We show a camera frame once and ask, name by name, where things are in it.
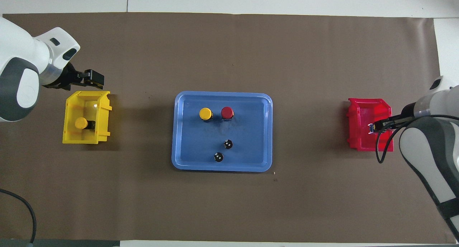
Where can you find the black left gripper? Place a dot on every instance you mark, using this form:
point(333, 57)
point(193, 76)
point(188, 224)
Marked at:
point(70, 78)

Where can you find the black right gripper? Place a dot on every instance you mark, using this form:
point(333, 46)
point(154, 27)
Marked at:
point(396, 122)

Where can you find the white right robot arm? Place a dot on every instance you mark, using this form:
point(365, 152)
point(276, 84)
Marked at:
point(423, 150)

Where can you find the blue plastic tray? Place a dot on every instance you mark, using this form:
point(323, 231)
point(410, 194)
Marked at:
point(200, 146)

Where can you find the small black knob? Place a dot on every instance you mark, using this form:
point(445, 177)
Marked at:
point(228, 144)
point(218, 157)

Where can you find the red plastic storage bin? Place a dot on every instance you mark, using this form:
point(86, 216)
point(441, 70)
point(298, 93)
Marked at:
point(358, 114)

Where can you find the brown paper table mat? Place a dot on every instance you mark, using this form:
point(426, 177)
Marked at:
point(215, 53)

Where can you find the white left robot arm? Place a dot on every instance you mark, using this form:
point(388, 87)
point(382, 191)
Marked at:
point(18, 53)

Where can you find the yellow push button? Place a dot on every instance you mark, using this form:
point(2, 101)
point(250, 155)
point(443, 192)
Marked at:
point(81, 123)
point(206, 113)

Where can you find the yellow plastic storage bin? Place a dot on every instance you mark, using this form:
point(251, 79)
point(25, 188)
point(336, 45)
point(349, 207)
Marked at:
point(69, 128)

